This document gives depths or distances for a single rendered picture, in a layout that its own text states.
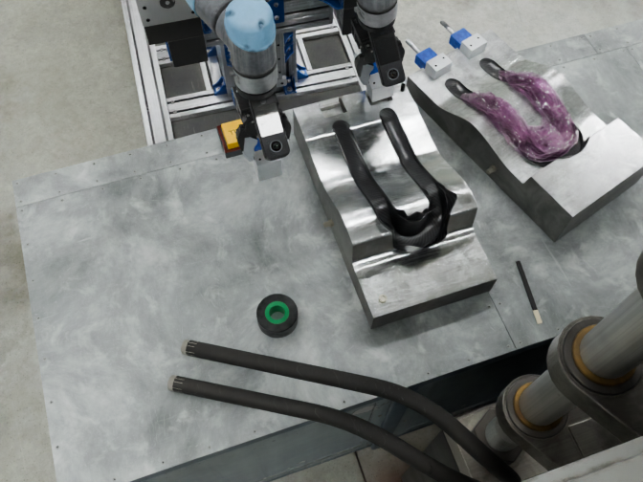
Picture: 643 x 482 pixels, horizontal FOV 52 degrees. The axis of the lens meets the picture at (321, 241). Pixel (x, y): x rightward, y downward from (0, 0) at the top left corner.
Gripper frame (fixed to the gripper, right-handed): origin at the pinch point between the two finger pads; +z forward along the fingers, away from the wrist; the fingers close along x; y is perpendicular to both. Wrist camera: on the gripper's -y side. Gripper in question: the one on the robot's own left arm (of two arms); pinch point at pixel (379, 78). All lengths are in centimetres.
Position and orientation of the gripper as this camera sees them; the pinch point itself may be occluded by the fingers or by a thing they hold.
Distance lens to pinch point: 145.7
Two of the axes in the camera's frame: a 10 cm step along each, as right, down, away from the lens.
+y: -3.3, -9.0, 3.0
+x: -9.4, 3.3, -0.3
